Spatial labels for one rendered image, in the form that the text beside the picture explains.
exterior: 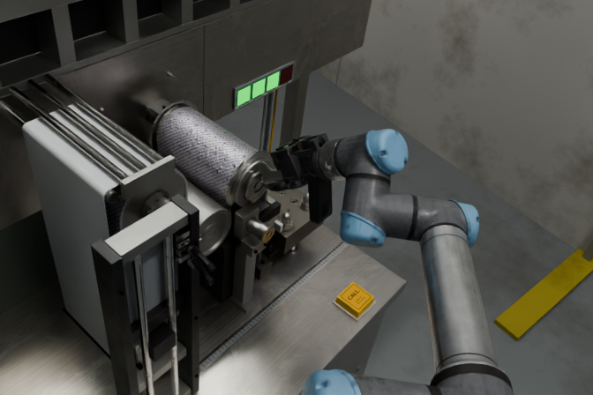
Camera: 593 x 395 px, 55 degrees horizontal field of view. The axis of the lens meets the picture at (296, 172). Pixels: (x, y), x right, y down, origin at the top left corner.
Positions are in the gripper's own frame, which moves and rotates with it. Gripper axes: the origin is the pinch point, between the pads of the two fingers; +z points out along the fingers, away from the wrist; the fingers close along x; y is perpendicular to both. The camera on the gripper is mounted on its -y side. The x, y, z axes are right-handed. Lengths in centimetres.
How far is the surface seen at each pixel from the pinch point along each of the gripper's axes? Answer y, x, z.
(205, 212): 0.6, 13.3, 6.3
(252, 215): -5.5, 3.8, 5.3
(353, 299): -39.0, -14.0, 7.3
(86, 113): 27.9, 25.6, 7.5
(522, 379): -138, -101, 33
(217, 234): -5.8, 10.9, 9.9
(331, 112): -27, -194, 167
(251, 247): -11.7, 6.7, 6.9
